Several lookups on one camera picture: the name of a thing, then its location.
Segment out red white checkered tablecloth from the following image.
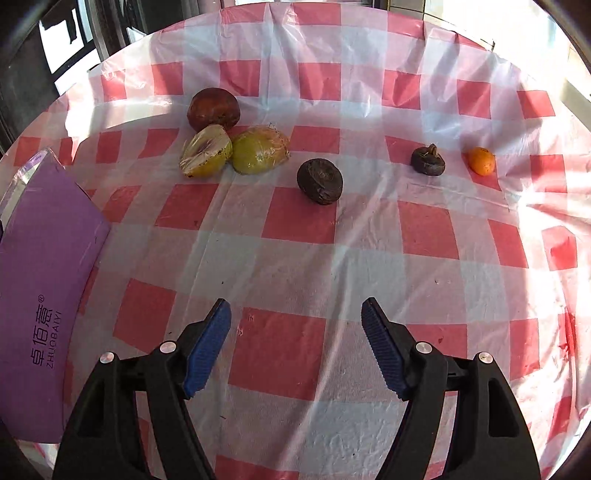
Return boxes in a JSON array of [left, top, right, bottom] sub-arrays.
[[13, 4, 583, 480]]

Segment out yellow green fruit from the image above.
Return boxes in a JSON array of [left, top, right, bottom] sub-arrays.
[[231, 124, 291, 175]]

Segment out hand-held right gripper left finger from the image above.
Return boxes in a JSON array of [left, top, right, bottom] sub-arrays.
[[52, 298, 232, 480]]

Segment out small dark brown water chestnut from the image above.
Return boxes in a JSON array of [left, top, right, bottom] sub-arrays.
[[411, 143, 446, 177]]

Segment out small orange kumquat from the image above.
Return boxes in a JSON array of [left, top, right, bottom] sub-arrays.
[[468, 147, 496, 176]]

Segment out dark window frame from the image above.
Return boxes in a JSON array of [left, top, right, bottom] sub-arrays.
[[0, 0, 222, 158]]

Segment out dark red round fruit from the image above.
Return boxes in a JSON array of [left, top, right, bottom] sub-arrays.
[[187, 88, 241, 133]]

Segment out large dark brown water chestnut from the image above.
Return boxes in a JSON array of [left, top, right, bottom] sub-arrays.
[[297, 158, 343, 204]]

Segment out cut yellow fruit half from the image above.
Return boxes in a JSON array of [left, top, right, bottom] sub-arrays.
[[180, 124, 233, 178]]

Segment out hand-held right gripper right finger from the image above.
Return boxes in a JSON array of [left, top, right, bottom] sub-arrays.
[[361, 297, 542, 480]]

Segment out purple plastic box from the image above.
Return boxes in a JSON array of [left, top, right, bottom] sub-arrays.
[[0, 148, 112, 445]]

